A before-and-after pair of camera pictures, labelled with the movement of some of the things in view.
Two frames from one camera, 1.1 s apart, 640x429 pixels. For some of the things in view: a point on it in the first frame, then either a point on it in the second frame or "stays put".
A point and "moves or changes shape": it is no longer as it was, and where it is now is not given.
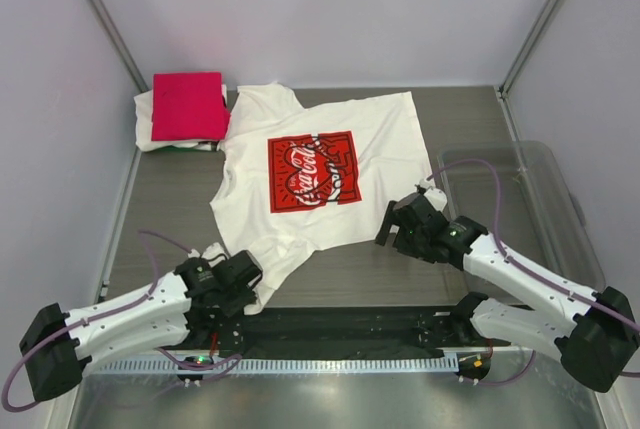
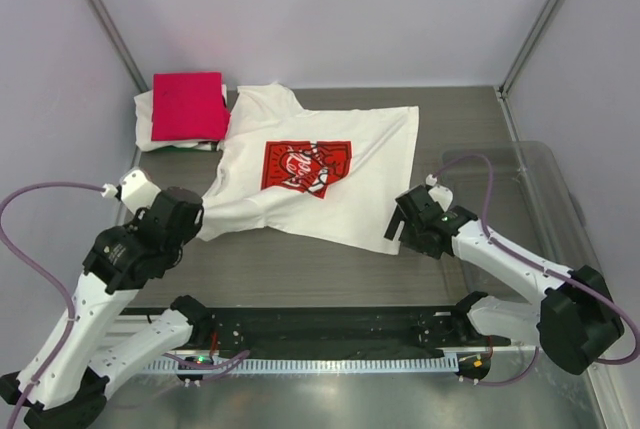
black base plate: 349,328 stays put
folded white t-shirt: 144,118 stays put
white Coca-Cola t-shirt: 295,179 moves or changes shape
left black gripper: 246,296 to 138,218
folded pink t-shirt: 189,106 stays put
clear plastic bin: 539,220 stays put
